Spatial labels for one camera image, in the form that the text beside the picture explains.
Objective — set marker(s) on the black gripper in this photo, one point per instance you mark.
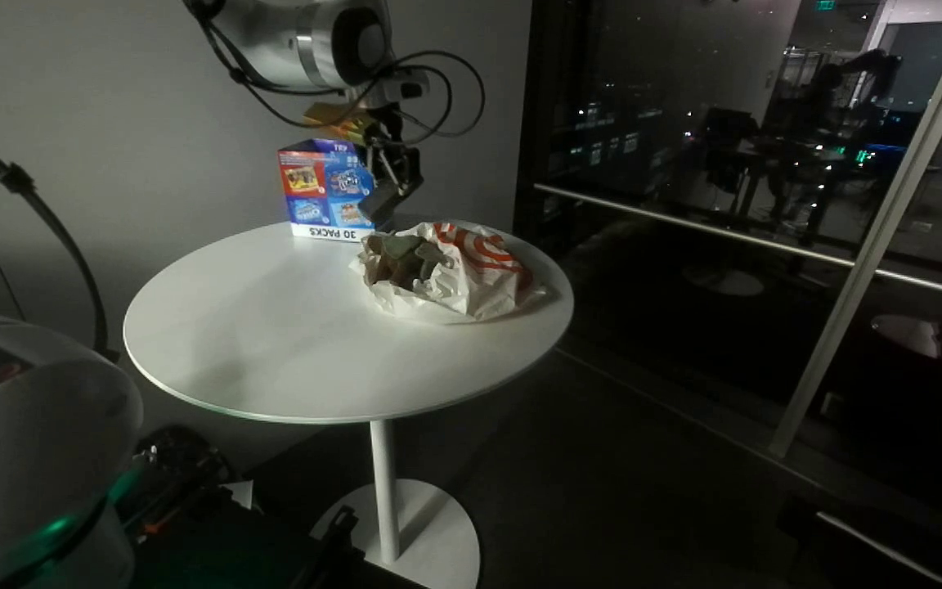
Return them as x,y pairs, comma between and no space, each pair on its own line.
395,164

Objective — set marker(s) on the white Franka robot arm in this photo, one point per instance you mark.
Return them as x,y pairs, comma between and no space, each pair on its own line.
23,436

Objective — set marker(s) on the blue snack variety box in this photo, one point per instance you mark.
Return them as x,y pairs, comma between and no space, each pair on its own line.
322,188

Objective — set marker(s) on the white red plastic bag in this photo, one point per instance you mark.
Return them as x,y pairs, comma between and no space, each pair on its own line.
472,283

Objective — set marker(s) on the white table pedestal with base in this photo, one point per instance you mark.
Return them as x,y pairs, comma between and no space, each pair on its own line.
386,511

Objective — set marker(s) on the white window rail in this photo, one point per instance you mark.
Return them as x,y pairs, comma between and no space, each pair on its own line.
752,242

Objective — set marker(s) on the white window frame post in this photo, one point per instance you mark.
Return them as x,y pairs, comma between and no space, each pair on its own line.
873,230

